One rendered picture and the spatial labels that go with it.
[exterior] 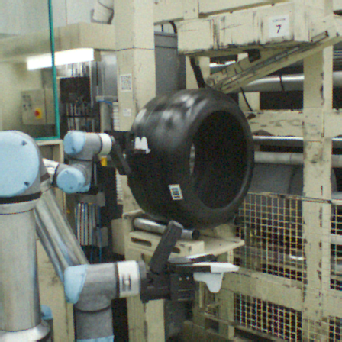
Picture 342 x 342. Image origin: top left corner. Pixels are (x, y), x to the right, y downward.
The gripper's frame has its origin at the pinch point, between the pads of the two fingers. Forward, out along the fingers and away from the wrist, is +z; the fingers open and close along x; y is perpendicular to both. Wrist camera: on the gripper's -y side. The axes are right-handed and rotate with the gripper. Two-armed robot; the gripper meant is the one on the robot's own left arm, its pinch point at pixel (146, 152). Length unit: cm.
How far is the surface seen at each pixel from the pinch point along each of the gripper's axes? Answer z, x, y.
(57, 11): 525, 846, 311
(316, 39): 55, -38, 47
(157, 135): 2.3, -3.0, 6.3
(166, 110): 7.5, -1.8, 16.1
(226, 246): 40, -9, -39
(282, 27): 42, -31, 50
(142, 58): 21, 26, 41
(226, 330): 90, 25, -97
